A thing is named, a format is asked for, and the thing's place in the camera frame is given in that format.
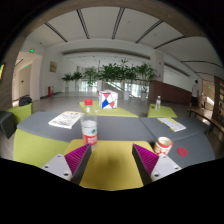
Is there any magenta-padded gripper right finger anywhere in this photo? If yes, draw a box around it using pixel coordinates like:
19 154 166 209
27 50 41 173
131 143 183 186

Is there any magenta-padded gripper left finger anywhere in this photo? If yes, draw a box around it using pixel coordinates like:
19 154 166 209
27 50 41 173
41 143 93 185

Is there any clear red-capped water bottle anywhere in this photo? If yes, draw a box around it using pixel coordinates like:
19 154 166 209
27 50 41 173
80 98 99 151

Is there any small clear water bottle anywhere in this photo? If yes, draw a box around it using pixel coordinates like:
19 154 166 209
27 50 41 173
154 95 162 112

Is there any red and white mug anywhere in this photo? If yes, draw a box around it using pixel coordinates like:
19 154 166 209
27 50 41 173
153 136 174 157

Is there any flat round red coaster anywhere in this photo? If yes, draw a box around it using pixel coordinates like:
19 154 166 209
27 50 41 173
176 147 189 158

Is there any thick white printed magazine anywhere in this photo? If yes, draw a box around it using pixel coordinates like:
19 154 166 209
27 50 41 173
48 110 84 130

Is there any thin yellow and white booklet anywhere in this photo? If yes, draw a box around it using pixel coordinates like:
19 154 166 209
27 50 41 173
156 116 187 133

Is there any red blue white cube box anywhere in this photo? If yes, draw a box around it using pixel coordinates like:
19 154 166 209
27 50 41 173
97 89 119 110

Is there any red fire extinguisher cabinet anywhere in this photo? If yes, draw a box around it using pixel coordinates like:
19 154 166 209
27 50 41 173
47 85 55 98

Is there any long wooden bench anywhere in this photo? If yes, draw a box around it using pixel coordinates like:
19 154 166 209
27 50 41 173
188 105 224 134

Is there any black bag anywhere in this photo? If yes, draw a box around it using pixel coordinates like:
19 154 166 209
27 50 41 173
18 95 33 107

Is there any dark grey chair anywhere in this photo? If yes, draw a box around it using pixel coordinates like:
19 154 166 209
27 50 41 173
0 110 17 139

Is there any person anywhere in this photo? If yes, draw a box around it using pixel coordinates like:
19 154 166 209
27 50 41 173
189 79 200 108

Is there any group of potted green plants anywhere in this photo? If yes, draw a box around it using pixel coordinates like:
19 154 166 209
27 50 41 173
61 59 158 102

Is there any wooden shelf unit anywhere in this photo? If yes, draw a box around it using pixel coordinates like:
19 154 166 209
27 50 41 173
213 76 224 128

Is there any framed wall picture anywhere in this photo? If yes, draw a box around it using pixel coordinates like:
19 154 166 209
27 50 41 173
49 61 58 73

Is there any wall-mounted display screen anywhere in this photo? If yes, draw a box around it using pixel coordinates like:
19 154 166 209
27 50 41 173
0 63 6 81

